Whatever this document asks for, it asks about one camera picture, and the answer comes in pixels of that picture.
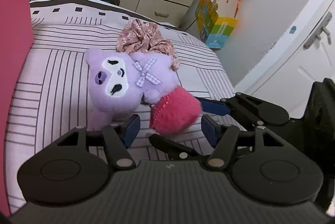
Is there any purple plush toy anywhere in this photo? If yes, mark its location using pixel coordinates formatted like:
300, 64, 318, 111
84, 48, 179, 130

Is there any colourful paper gift bag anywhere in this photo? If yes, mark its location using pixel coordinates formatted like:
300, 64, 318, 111
195, 0, 240, 49

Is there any white door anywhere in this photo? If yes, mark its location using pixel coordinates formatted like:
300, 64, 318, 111
235, 0, 334, 118

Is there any striped bed sheet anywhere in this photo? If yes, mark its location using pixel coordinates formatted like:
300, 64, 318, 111
1, 0, 235, 214

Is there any floral pink scrunchie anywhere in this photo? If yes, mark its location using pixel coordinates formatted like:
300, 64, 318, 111
116, 19, 180, 71

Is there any pink cardboard shoe box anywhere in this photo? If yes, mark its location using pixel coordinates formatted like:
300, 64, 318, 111
1, 0, 33, 216

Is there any silver door handle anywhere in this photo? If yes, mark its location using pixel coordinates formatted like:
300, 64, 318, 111
303, 11, 333, 50

